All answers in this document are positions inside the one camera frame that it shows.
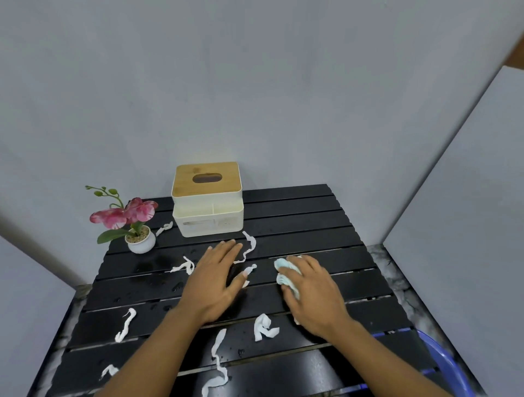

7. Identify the white tissue box bamboo lid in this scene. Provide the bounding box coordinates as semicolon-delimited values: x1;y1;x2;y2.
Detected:
171;161;245;238

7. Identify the pink artificial orchid white pot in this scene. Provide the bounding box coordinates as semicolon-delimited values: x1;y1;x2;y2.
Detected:
85;185;159;254

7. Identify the person's left hand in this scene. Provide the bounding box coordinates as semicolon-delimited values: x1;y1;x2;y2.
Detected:
177;240;251;326

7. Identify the pale blue tissue wad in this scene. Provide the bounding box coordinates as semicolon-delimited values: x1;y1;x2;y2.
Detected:
273;256;303;326

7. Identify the blue plastic basin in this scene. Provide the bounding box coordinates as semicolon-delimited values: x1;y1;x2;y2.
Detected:
370;329;471;397

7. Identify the person's right forearm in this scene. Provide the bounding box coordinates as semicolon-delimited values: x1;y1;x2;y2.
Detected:
325;320;453;397

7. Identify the person's left forearm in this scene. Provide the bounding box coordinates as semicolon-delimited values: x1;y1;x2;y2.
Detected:
93;308;209;397

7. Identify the person's right hand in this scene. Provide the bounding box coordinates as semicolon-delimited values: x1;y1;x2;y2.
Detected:
281;254;355;341

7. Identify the long twisted white tissue scrap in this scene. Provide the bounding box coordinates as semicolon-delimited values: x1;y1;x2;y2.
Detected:
201;328;229;397

